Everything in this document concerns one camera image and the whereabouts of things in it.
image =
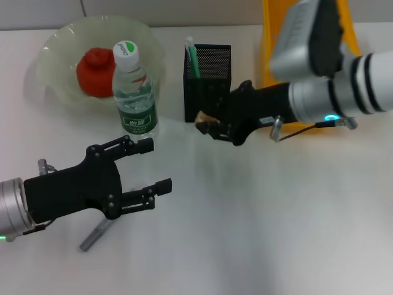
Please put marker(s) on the clear green-label water bottle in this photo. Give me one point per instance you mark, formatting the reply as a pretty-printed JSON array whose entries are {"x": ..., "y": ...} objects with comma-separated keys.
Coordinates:
[{"x": 138, "y": 116}]

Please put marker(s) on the grey metallic pen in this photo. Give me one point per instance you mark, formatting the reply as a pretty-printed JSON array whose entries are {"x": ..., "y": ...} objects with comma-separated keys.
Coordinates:
[{"x": 92, "y": 238}]

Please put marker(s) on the pale green glass fruit plate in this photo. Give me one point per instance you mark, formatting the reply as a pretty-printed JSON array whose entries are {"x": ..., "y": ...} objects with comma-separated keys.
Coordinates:
[{"x": 55, "y": 61}]

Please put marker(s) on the beige eraser with barcode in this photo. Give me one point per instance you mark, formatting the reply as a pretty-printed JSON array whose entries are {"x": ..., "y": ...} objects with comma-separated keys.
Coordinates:
[{"x": 206, "y": 118}]

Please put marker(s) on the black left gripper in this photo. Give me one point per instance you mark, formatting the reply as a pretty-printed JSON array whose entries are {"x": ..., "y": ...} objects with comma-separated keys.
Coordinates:
[{"x": 73, "y": 190}]

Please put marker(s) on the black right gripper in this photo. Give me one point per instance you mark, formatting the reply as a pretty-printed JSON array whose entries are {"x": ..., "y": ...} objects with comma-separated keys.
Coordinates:
[{"x": 261, "y": 104}]

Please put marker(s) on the red-orange knitted toy orange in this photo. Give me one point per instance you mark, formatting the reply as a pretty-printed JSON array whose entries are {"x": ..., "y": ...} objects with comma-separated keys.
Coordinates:
[{"x": 95, "y": 77}]

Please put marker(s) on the mint green pen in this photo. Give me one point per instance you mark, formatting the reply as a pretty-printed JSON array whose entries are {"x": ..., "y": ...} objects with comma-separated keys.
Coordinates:
[{"x": 194, "y": 61}]

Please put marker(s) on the black mesh pen holder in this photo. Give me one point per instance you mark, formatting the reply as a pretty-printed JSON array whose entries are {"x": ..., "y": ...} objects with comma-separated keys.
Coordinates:
[{"x": 202, "y": 92}]

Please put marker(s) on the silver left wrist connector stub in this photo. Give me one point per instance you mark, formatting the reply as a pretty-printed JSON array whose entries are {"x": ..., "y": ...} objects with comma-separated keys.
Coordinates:
[{"x": 42, "y": 166}]

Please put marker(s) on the yellow plastic bin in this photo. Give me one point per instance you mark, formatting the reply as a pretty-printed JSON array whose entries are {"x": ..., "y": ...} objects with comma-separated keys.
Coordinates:
[{"x": 267, "y": 46}]

